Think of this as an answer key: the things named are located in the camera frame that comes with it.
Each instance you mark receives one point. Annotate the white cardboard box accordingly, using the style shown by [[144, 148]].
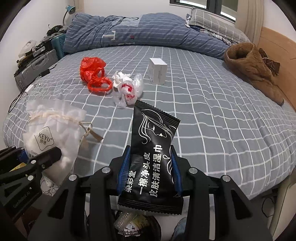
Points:
[[157, 70]]

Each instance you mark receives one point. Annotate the blue striped quilt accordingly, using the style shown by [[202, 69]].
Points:
[[157, 29]]

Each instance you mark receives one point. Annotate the red plastic bag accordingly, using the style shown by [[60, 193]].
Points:
[[93, 73]]

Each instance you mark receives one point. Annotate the grey checked pillow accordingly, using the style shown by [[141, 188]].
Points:
[[207, 23]]

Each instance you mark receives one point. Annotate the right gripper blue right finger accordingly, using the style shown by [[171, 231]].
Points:
[[177, 177]]

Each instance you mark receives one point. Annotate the beige curtain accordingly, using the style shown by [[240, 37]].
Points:
[[249, 18]]

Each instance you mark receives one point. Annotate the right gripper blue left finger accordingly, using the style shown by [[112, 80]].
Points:
[[124, 169]]

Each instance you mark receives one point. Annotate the clear bag with red print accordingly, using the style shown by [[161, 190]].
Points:
[[128, 92]]

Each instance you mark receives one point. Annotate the yellow white snack packet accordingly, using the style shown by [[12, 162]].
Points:
[[135, 227]]

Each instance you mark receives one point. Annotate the grey suitcase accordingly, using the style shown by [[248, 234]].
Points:
[[25, 75]]

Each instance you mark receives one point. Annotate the crumpled white tissue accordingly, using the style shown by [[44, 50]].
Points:
[[119, 78]]

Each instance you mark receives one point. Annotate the wooden headboard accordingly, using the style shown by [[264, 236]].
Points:
[[281, 49]]

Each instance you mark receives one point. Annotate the teal desk lamp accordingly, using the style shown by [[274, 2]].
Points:
[[69, 11]]

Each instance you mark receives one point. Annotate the KEYU cotton pad bag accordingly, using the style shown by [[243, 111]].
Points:
[[56, 123]]

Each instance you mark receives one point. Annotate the grey checked bed sheet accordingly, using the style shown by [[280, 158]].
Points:
[[227, 126]]

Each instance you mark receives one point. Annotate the black wet wipe packet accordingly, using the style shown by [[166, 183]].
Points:
[[150, 182]]

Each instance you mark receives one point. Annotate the brown fleece jacket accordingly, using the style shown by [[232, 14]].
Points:
[[253, 66]]

